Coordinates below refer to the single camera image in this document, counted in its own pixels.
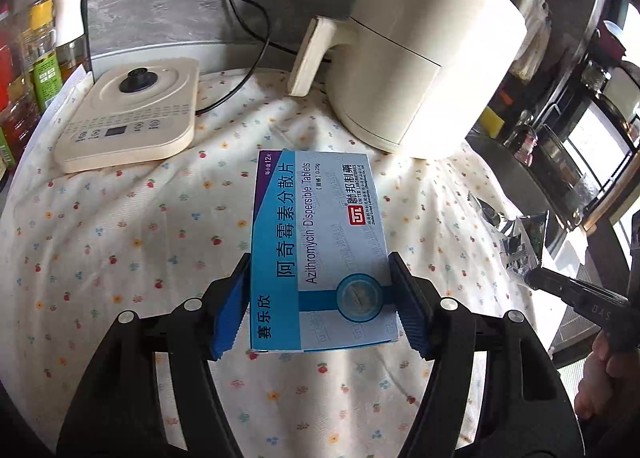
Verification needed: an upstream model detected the black dish rack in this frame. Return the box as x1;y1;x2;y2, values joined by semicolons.
537;23;640;239

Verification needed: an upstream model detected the bottle with white wrap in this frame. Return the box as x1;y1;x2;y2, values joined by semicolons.
54;0;92;75

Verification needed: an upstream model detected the person's right hand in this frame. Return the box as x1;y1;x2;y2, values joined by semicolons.
574;332;640;421

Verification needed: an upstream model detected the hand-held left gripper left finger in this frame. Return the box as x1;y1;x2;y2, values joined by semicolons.
56;252;251;458

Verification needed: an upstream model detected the yellow sponge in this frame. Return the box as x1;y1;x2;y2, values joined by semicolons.
482;107;507;140

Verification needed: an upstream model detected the yellow cap green label bottle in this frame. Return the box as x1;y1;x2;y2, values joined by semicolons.
27;1;64;112

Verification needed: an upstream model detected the floral white cloth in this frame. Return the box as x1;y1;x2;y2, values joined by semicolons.
0;66;547;458

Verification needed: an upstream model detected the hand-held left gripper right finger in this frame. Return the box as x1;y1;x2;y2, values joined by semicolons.
389;252;586;458

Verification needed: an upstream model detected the cream air fryer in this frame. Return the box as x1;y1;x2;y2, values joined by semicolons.
287;0;529;159

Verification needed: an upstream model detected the crumpled dark foil wrapper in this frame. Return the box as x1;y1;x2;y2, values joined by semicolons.
467;192;507;228

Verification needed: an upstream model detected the clear plastic bag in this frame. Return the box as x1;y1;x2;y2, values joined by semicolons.
510;0;552;80

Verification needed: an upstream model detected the blue white medicine box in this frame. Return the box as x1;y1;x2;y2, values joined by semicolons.
248;148;404;354

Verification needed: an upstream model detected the pink figurine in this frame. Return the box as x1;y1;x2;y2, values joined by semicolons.
515;127;541;166

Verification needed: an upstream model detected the silver foil packet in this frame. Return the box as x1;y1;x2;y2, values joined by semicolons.
500;211;549;285

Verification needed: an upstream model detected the dark sink basin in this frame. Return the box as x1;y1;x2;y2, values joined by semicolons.
467;133;591;235

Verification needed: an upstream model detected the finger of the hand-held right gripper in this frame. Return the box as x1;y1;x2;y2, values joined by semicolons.
524;265;596;313

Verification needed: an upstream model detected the cream kettle base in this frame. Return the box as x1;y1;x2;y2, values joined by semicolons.
54;57;201;175

